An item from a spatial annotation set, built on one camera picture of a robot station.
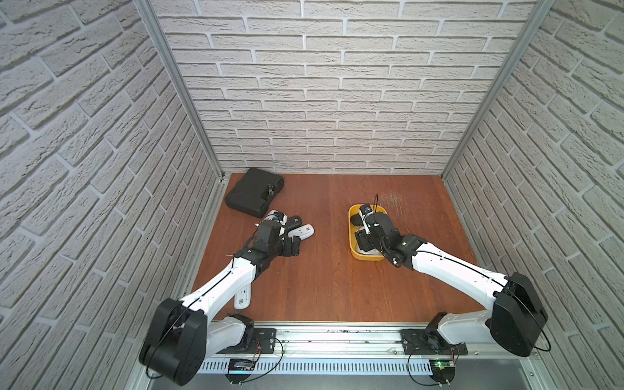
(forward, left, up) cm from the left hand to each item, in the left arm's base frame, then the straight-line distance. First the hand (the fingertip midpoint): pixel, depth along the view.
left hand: (291, 235), depth 86 cm
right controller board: (-40, -47, -10) cm, 62 cm away
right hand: (0, -28, +3) cm, 28 cm away
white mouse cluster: (-10, -27, +8) cm, 30 cm away
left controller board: (-39, +14, -13) cm, 43 cm away
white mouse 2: (-20, +16, -8) cm, 27 cm away
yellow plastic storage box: (-5, -25, -5) cm, 26 cm away
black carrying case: (+24, +19, -4) cm, 31 cm away
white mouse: (+6, -4, -8) cm, 11 cm away
